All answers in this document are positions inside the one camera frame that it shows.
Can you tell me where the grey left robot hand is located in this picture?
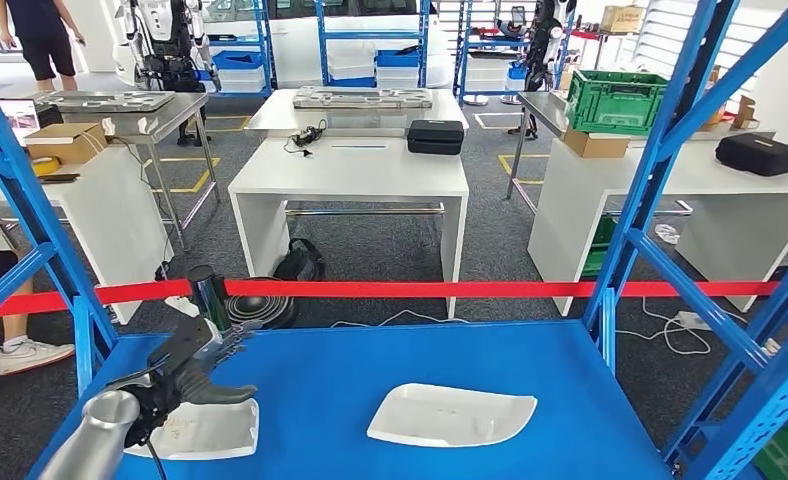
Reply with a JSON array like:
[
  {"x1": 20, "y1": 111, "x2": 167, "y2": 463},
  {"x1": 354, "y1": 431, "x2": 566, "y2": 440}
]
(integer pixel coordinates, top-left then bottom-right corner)
[{"x1": 125, "y1": 321, "x2": 263, "y2": 448}]

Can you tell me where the white plastic mirror cover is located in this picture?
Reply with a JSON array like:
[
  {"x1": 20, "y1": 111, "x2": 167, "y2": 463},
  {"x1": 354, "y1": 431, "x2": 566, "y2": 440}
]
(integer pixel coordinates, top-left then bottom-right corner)
[
  {"x1": 123, "y1": 397, "x2": 261, "y2": 462},
  {"x1": 366, "y1": 382, "x2": 539, "y2": 449}
]

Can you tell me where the blue steel shelf rack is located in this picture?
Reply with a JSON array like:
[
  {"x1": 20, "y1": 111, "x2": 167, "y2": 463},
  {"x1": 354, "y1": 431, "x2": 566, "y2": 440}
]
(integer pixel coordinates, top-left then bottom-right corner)
[
  {"x1": 195, "y1": 0, "x2": 277, "y2": 99},
  {"x1": 452, "y1": 0, "x2": 568, "y2": 104},
  {"x1": 0, "y1": 0, "x2": 788, "y2": 480},
  {"x1": 314, "y1": 0, "x2": 432, "y2": 91}
]

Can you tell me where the chrome stanchion with black base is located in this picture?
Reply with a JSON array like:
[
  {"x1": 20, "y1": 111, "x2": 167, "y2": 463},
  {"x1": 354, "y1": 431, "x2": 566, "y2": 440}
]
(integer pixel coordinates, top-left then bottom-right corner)
[{"x1": 187, "y1": 264, "x2": 301, "y2": 333}]

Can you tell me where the black backpack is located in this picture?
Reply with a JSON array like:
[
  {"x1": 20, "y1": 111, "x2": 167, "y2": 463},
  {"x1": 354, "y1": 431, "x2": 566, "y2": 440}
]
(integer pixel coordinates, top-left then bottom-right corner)
[{"x1": 273, "y1": 238, "x2": 327, "y2": 283}]

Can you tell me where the person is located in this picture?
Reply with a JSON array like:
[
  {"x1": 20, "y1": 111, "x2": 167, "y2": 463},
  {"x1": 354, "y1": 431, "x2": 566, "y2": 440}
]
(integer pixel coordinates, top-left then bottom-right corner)
[
  {"x1": 0, "y1": 158, "x2": 76, "y2": 377},
  {"x1": 0, "y1": 0, "x2": 87, "y2": 93}
]

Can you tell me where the white desk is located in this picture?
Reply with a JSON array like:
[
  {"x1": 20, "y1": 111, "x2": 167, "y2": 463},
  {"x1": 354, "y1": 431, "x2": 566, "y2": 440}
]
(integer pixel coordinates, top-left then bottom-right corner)
[
  {"x1": 0, "y1": 145, "x2": 175, "y2": 326},
  {"x1": 226, "y1": 135, "x2": 471, "y2": 319},
  {"x1": 527, "y1": 135, "x2": 788, "y2": 318}
]

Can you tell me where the long red barrier belt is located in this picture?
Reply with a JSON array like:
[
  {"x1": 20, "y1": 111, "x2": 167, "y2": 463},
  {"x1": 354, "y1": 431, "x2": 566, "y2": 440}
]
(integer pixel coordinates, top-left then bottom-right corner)
[{"x1": 0, "y1": 278, "x2": 788, "y2": 319}]

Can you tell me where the grey perforated metal tray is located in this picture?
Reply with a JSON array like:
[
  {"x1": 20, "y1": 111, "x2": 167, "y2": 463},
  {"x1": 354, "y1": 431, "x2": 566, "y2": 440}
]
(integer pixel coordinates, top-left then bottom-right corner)
[
  {"x1": 292, "y1": 86, "x2": 434, "y2": 111},
  {"x1": 36, "y1": 89, "x2": 177, "y2": 114}
]

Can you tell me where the white storage bin stack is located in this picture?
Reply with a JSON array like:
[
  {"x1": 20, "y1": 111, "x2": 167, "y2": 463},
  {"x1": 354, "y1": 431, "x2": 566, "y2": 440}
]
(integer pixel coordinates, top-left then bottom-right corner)
[
  {"x1": 375, "y1": 66, "x2": 418, "y2": 89},
  {"x1": 327, "y1": 44, "x2": 375, "y2": 79},
  {"x1": 465, "y1": 56, "x2": 509, "y2": 93},
  {"x1": 218, "y1": 68, "x2": 266, "y2": 94}
]

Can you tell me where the blue storage bin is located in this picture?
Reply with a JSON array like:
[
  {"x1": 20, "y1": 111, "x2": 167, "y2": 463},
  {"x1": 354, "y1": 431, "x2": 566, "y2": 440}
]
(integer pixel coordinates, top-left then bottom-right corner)
[
  {"x1": 211, "y1": 49, "x2": 265, "y2": 71},
  {"x1": 375, "y1": 49, "x2": 416, "y2": 69}
]

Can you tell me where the black zip case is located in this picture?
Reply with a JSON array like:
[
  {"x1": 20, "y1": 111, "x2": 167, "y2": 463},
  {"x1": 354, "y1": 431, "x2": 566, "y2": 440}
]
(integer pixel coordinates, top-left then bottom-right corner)
[
  {"x1": 406, "y1": 119, "x2": 466, "y2": 157},
  {"x1": 715, "y1": 132, "x2": 788, "y2": 178}
]

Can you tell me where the open laptop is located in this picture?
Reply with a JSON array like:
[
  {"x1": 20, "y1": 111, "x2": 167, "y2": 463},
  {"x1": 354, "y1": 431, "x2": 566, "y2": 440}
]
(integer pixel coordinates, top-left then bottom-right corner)
[{"x1": 0, "y1": 99, "x2": 43, "y2": 144}]

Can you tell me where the white car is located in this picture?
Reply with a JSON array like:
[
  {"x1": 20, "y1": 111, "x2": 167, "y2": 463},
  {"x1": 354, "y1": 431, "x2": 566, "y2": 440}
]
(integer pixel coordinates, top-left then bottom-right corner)
[{"x1": 112, "y1": 0, "x2": 455, "y2": 91}]

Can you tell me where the white black humanoid robot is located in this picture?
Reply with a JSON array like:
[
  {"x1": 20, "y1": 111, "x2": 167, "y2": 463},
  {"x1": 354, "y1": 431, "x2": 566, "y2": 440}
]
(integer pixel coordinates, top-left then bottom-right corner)
[{"x1": 115, "y1": 0, "x2": 223, "y2": 147}]

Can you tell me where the flat cardboard box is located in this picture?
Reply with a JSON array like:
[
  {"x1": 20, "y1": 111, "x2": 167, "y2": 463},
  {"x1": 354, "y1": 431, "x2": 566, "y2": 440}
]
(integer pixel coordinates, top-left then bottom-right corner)
[{"x1": 561, "y1": 129, "x2": 632, "y2": 160}]

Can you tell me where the white power strip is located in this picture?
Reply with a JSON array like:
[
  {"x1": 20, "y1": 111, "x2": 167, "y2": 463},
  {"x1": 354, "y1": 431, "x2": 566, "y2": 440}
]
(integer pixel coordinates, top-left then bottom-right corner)
[{"x1": 675, "y1": 309, "x2": 713, "y2": 331}]

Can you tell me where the orange brown cardboard box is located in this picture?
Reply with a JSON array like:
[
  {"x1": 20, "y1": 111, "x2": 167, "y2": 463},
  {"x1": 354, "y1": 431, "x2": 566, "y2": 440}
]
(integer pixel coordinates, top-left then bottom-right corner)
[{"x1": 698, "y1": 62, "x2": 730, "y2": 132}]

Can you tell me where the small cardboard piece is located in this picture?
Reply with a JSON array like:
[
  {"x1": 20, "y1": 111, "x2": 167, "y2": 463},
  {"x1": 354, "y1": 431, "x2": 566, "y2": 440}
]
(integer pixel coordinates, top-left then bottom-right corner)
[{"x1": 731, "y1": 94, "x2": 761, "y2": 130}]

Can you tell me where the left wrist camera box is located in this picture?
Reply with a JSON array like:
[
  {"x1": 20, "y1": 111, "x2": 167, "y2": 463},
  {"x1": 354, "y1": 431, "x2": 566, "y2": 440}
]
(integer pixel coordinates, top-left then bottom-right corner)
[{"x1": 147, "y1": 316, "x2": 224, "y2": 380}]

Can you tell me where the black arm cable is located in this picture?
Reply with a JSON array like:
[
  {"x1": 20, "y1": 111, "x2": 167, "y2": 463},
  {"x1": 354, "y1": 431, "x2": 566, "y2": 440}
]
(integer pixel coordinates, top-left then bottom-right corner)
[{"x1": 105, "y1": 357, "x2": 170, "y2": 480}]

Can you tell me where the black cable bundle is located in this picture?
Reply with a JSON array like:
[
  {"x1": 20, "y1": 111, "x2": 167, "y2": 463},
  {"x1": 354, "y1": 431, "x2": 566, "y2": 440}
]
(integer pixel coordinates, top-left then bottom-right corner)
[{"x1": 282, "y1": 119, "x2": 329, "y2": 158}]

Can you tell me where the white floor cable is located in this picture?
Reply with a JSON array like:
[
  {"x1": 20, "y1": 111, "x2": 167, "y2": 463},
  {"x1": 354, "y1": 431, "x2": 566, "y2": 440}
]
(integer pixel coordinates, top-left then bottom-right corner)
[{"x1": 615, "y1": 296, "x2": 753, "y2": 357}]

